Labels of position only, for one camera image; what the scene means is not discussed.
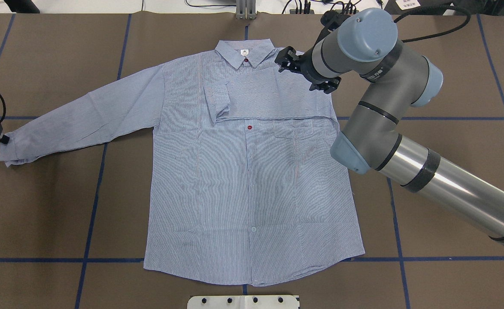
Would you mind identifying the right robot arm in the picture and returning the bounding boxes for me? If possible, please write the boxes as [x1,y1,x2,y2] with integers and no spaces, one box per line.
[275,8,504,247]

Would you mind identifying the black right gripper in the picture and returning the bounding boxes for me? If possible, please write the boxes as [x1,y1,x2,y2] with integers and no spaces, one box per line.
[274,46,342,94]

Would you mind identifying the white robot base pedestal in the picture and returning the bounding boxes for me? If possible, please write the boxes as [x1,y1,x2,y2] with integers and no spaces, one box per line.
[187,295,301,309]

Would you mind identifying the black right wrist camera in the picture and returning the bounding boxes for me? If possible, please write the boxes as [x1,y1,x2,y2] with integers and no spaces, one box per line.
[320,10,350,31]

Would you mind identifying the light blue striped shirt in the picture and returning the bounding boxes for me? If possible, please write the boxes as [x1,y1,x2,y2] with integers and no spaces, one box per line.
[0,39,364,286]

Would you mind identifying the aluminium frame post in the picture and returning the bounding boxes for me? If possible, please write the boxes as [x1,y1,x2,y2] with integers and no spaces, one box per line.
[236,0,257,20]

